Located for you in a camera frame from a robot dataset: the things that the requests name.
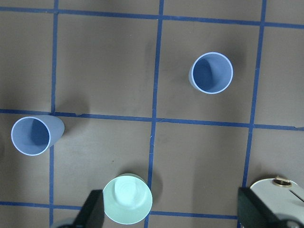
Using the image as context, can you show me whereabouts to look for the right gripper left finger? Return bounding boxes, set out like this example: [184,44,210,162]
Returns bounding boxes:
[72,190,105,228]

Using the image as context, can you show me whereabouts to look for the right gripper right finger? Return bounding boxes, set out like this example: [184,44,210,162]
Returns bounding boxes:
[238,187,302,228]

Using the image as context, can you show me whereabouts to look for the blue cup near right arm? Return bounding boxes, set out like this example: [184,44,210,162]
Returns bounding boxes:
[188,52,234,95]

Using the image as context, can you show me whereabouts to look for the cream white toaster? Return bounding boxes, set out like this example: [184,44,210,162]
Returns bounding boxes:
[250,176,304,223]

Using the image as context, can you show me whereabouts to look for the mint green bowl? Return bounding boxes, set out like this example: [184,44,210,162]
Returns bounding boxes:
[103,173,153,225]

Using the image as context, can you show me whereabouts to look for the blue cup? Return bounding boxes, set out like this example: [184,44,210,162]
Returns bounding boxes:
[11,115,65,156]

